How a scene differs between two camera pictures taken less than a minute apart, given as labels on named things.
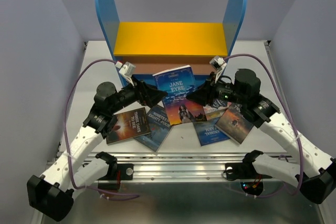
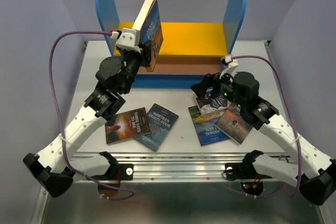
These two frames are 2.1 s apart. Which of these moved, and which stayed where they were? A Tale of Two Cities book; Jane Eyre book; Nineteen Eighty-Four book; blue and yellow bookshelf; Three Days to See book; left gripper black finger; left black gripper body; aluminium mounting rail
Moved: left black gripper body; Jane Eyre book; left gripper black finger
Stayed: blue and yellow bookshelf; aluminium mounting rail; A Tale of Two Cities book; Nineteen Eighty-Four book; Three Days to See book
